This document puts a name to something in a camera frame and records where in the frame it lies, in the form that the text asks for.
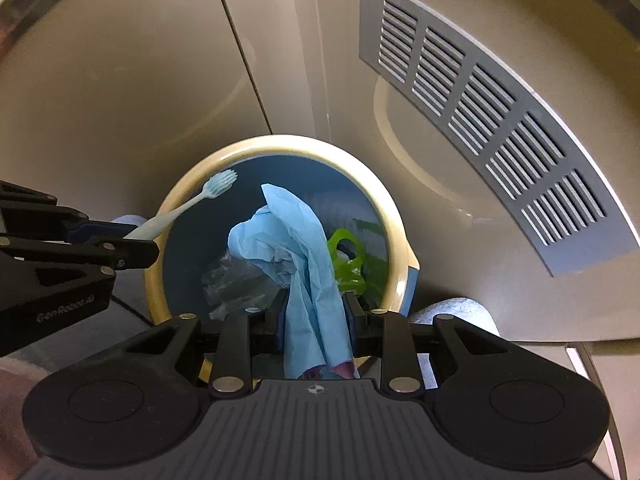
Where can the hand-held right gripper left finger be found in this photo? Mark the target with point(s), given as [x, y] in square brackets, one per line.
[235, 350]

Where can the clear plastic bag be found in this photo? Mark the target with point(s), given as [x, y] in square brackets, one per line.
[225, 280]

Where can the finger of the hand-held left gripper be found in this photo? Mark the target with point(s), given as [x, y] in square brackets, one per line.
[40, 220]
[100, 252]

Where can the pale green toothbrush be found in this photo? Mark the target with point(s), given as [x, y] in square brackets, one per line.
[190, 202]

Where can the person's left forearm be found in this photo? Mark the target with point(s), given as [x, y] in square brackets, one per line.
[15, 410]

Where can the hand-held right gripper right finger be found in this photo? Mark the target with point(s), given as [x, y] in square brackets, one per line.
[400, 350]

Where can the bright green plastic piece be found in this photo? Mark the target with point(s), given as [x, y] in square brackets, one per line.
[334, 250]

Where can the grey cabinet vent grille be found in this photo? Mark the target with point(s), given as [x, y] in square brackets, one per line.
[370, 20]

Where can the blue paper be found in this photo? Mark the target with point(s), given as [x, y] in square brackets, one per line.
[305, 260]

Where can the cream rimmed blue trash bin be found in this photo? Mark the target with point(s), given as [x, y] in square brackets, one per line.
[280, 147]

